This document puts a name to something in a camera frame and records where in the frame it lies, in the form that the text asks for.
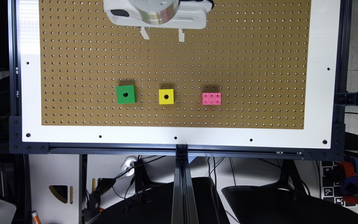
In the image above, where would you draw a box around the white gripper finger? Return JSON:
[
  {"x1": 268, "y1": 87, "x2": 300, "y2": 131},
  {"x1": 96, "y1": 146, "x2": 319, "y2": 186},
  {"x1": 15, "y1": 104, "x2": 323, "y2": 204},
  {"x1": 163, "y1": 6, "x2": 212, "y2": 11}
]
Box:
[
  {"x1": 178, "y1": 29, "x2": 185, "y2": 42},
  {"x1": 140, "y1": 27, "x2": 150, "y2": 40}
]

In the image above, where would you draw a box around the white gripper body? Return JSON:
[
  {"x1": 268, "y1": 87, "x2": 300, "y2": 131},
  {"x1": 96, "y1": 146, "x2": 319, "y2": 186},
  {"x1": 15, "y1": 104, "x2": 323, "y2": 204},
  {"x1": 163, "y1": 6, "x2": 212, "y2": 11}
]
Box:
[{"x1": 103, "y1": 0, "x2": 214, "y2": 29}]

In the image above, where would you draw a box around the pink studded block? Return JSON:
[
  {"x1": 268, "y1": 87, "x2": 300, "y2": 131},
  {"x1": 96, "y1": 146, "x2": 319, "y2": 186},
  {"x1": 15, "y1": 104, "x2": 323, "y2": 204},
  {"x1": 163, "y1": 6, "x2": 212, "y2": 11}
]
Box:
[{"x1": 201, "y1": 93, "x2": 221, "y2": 105}]

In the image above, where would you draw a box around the yellow cube with hole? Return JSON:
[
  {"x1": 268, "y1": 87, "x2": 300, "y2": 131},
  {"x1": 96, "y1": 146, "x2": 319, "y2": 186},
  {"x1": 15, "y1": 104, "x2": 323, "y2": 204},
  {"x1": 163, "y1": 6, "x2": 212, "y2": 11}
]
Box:
[{"x1": 158, "y1": 89, "x2": 175, "y2": 105}]

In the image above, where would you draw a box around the green cube with hole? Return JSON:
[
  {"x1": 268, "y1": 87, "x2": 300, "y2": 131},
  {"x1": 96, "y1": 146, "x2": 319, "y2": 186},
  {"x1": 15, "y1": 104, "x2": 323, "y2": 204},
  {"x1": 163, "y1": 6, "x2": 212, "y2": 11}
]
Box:
[{"x1": 116, "y1": 85, "x2": 136, "y2": 104}]

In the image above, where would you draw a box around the brown pegboard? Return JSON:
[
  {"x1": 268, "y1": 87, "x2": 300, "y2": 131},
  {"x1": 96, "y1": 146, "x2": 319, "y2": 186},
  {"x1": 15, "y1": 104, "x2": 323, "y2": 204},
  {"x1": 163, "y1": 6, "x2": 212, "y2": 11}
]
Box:
[{"x1": 39, "y1": 0, "x2": 312, "y2": 129}]

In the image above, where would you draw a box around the white cabinet panel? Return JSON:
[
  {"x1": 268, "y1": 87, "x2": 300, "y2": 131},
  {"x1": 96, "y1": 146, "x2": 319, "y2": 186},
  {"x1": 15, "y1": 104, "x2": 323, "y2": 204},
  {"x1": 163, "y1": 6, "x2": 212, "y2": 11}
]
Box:
[{"x1": 29, "y1": 154, "x2": 81, "y2": 224}]

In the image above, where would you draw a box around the black office chair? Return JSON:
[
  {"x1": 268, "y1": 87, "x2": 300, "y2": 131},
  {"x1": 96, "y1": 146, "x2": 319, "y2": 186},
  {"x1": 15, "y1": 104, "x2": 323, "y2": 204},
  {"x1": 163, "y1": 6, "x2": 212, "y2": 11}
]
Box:
[{"x1": 222, "y1": 186, "x2": 358, "y2": 224}]

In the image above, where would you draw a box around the pile of coloured blocks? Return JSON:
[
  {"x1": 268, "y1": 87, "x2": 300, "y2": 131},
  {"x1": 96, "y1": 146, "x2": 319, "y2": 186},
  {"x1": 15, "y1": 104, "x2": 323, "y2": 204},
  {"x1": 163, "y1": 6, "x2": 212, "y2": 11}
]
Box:
[{"x1": 320, "y1": 157, "x2": 358, "y2": 207}]

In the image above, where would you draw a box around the black vertical frame post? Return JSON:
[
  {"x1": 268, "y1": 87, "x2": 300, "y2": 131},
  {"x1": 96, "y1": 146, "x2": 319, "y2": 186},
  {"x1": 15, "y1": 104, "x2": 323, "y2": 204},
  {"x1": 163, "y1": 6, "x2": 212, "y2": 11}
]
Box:
[{"x1": 171, "y1": 144, "x2": 199, "y2": 224}]

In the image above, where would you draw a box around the black aluminium frame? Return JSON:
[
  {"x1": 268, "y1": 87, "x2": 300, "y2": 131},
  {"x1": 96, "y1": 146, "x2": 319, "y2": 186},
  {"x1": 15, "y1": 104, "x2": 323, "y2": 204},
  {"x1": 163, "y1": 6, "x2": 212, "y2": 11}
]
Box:
[{"x1": 7, "y1": 1, "x2": 352, "y2": 161}]

